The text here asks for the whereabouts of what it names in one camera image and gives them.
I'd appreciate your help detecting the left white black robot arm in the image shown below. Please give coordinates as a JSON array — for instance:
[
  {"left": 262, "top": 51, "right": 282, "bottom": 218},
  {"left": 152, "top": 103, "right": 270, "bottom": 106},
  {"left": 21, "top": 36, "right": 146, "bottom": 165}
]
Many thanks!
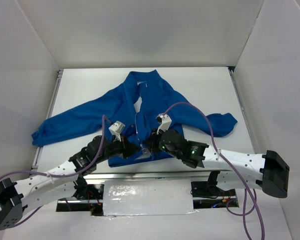
[{"left": 0, "top": 136, "right": 140, "bottom": 231}]

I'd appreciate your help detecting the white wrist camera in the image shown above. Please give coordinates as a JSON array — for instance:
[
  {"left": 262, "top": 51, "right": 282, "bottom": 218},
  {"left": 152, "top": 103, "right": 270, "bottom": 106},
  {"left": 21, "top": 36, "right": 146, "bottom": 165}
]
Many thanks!
[
  {"left": 156, "top": 113, "right": 172, "bottom": 135},
  {"left": 108, "top": 121, "right": 125, "bottom": 142}
]

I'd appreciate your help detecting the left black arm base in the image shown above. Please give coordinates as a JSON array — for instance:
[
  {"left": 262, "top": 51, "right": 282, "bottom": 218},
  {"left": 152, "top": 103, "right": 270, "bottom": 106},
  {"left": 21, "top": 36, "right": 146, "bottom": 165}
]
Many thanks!
[{"left": 56, "top": 177, "right": 104, "bottom": 217}]

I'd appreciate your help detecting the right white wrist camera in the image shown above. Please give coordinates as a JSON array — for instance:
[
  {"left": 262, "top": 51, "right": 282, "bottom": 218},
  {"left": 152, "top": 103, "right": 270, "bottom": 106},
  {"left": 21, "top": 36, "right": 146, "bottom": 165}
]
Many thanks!
[{"left": 156, "top": 113, "right": 172, "bottom": 135}]

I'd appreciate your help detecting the left aluminium frame rail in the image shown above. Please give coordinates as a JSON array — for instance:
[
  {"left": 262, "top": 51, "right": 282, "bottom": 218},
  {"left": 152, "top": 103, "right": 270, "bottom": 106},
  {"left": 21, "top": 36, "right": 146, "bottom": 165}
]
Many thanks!
[{"left": 30, "top": 69, "right": 64, "bottom": 172}]

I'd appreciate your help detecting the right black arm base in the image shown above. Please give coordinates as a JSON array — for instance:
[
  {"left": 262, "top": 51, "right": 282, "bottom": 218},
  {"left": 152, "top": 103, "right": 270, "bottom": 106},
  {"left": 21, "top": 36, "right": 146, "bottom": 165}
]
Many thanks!
[{"left": 191, "top": 171, "right": 239, "bottom": 210}]

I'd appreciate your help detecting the white foil covered panel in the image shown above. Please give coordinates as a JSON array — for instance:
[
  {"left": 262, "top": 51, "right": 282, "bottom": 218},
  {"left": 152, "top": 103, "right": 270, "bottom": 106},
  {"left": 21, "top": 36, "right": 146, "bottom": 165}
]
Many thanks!
[{"left": 103, "top": 179, "right": 195, "bottom": 216}]

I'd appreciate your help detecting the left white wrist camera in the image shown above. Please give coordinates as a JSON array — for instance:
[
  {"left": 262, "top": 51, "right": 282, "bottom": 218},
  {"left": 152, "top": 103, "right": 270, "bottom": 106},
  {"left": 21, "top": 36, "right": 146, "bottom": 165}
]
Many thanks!
[{"left": 108, "top": 121, "right": 125, "bottom": 142}]

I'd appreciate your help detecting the blue fleece zip jacket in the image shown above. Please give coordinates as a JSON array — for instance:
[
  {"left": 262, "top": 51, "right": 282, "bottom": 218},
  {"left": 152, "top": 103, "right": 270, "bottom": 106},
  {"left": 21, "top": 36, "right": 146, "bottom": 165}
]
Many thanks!
[{"left": 31, "top": 69, "right": 238, "bottom": 168}]

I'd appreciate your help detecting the aluminium frame rail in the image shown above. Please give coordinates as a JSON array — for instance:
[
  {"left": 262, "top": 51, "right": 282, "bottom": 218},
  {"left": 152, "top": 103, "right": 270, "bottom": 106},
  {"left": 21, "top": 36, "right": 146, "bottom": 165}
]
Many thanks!
[
  {"left": 30, "top": 69, "right": 64, "bottom": 172},
  {"left": 228, "top": 66, "right": 262, "bottom": 173},
  {"left": 84, "top": 169, "right": 227, "bottom": 180}
]

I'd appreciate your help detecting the front aluminium frame rail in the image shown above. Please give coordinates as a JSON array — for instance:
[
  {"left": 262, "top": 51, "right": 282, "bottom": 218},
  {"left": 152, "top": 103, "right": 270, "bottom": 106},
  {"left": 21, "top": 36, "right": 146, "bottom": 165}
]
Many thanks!
[{"left": 84, "top": 169, "right": 227, "bottom": 180}]

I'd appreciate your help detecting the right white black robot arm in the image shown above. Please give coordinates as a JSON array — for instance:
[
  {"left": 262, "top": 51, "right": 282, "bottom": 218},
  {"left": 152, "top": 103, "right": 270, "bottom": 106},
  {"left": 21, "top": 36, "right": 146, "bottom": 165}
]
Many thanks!
[{"left": 144, "top": 129, "right": 290, "bottom": 199}]

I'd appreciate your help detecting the right aluminium frame rail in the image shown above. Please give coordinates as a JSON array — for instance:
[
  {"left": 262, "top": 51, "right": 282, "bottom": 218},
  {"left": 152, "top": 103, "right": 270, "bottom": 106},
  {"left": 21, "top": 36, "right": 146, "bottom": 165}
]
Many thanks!
[{"left": 228, "top": 66, "right": 262, "bottom": 173}]

